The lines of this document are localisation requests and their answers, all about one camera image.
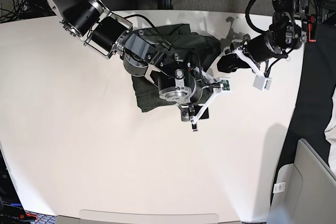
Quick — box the white barcode label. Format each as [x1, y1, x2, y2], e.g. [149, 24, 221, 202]
[273, 182, 286, 194]

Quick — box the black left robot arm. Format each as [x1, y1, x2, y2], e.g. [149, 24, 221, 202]
[217, 0, 308, 90]

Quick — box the grey plastic bin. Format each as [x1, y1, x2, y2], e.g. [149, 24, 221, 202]
[267, 139, 335, 224]

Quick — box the black box with orange print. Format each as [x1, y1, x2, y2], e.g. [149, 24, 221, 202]
[1, 154, 38, 223]

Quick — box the dark green long-sleeve shirt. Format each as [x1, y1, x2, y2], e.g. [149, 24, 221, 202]
[132, 24, 222, 113]

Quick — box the white cloth pile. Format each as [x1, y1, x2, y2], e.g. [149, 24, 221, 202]
[324, 118, 336, 174]

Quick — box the red clamp on table edge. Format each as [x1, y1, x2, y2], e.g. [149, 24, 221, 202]
[308, 15, 317, 42]

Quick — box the dark grey cloth sheet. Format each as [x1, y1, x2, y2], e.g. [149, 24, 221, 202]
[269, 20, 336, 204]

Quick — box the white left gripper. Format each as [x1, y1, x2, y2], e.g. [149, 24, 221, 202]
[217, 34, 272, 91]

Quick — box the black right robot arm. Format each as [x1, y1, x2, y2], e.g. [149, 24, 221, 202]
[52, 0, 230, 131]

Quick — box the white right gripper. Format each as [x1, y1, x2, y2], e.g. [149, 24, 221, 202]
[180, 68, 234, 132]

